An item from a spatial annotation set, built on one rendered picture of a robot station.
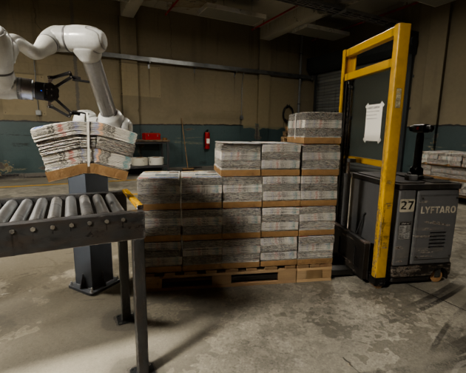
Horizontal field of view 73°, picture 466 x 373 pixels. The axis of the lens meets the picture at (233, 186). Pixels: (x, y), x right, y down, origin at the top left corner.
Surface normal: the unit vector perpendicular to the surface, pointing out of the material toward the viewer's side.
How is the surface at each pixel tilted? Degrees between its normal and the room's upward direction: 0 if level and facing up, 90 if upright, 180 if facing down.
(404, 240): 90
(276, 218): 90
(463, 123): 90
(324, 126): 90
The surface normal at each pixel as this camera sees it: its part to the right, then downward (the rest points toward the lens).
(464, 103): -0.89, 0.07
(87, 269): -0.48, 0.14
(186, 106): 0.45, 0.16
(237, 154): 0.18, 0.17
